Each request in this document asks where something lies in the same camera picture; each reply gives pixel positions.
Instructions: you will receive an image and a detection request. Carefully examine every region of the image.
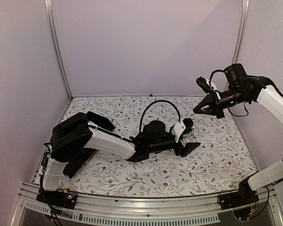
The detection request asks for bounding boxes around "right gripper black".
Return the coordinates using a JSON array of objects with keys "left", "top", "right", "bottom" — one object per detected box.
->
[{"left": 193, "top": 86, "right": 250, "bottom": 119}]

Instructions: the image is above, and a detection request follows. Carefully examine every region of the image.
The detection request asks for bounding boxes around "blue cable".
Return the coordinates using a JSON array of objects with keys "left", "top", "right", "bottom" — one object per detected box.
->
[{"left": 181, "top": 130, "right": 196, "bottom": 142}]

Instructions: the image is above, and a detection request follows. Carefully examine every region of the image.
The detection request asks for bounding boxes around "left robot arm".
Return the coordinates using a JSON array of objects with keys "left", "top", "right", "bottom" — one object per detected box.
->
[{"left": 40, "top": 112, "right": 200, "bottom": 204}]

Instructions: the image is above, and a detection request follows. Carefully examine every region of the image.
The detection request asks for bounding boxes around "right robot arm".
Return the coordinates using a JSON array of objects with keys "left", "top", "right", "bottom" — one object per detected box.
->
[{"left": 193, "top": 63, "right": 283, "bottom": 205}]

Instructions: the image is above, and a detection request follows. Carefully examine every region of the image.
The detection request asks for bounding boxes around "floral table mat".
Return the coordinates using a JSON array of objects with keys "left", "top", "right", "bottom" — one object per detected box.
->
[{"left": 59, "top": 97, "right": 257, "bottom": 197}]

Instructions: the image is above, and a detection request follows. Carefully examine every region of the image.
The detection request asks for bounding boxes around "black compartment tray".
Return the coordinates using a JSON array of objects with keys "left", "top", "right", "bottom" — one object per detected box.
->
[{"left": 63, "top": 111, "right": 116, "bottom": 178}]

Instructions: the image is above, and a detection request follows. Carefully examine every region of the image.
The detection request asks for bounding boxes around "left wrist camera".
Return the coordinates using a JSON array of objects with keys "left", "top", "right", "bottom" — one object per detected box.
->
[{"left": 170, "top": 120, "right": 190, "bottom": 143}]

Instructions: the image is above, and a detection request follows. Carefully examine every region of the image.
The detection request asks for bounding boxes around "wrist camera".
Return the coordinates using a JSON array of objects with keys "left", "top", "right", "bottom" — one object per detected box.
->
[
  {"left": 196, "top": 77, "right": 221, "bottom": 100},
  {"left": 170, "top": 120, "right": 190, "bottom": 143}
]

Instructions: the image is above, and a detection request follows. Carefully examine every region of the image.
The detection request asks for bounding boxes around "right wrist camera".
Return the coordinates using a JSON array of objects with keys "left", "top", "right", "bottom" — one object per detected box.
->
[{"left": 196, "top": 77, "right": 221, "bottom": 100}]

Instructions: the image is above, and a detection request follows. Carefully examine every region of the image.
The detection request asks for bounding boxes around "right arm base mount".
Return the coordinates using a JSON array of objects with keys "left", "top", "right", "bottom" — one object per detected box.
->
[{"left": 217, "top": 189, "right": 259, "bottom": 210}]

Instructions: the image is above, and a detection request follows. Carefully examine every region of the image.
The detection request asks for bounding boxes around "right aluminium corner post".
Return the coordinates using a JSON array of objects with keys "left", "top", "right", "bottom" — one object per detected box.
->
[{"left": 232, "top": 0, "right": 250, "bottom": 64}]

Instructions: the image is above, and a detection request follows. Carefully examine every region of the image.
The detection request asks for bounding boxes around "aluminium corner post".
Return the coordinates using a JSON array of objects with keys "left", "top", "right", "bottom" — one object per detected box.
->
[
  {"left": 44, "top": 0, "right": 73, "bottom": 101},
  {"left": 232, "top": 0, "right": 250, "bottom": 64}
]

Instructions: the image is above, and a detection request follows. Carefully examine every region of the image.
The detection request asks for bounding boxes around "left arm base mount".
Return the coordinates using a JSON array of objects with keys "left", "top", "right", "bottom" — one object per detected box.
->
[{"left": 36, "top": 189, "right": 77, "bottom": 210}]

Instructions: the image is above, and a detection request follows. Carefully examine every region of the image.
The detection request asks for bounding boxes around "left aluminium corner post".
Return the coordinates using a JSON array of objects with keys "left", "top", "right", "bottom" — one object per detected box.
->
[{"left": 44, "top": 0, "right": 73, "bottom": 101}]

